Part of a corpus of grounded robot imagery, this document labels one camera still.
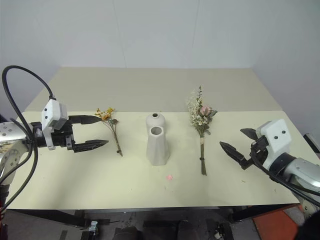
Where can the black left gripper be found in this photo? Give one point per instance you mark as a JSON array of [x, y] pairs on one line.
[[62, 140]]

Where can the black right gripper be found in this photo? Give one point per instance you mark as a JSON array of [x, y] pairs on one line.
[[260, 150]]

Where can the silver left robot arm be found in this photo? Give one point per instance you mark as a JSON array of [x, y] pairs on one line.
[[10, 140]]

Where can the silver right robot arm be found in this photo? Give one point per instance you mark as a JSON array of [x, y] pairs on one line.
[[300, 170]]

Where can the round white ceramic vase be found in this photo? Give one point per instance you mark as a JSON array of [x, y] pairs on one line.
[[155, 122]]

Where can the tall white faceted vase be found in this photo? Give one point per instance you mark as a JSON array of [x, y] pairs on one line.
[[158, 150]]

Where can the yellow dried flower sprig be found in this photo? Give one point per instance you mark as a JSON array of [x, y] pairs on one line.
[[108, 116]]

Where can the pink rose dried bouquet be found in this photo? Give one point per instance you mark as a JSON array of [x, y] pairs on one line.
[[200, 120]]

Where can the black object beside table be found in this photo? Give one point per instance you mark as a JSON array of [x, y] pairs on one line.
[[312, 142]]

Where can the small pink petal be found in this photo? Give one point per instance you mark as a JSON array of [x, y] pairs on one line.
[[169, 177]]

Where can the orange floor mat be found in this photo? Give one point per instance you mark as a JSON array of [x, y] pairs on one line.
[[275, 225]]

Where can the large dark rounded shape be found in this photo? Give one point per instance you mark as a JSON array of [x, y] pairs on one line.
[[311, 225]]

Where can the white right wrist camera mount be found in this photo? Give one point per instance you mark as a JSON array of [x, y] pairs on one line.
[[275, 132]]

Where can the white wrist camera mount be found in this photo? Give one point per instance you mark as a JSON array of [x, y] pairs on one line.
[[51, 112], [275, 132]]

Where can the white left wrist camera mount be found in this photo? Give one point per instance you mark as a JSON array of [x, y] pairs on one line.
[[51, 112]]

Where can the black metal table frame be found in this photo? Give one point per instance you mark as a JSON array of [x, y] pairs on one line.
[[60, 217]]

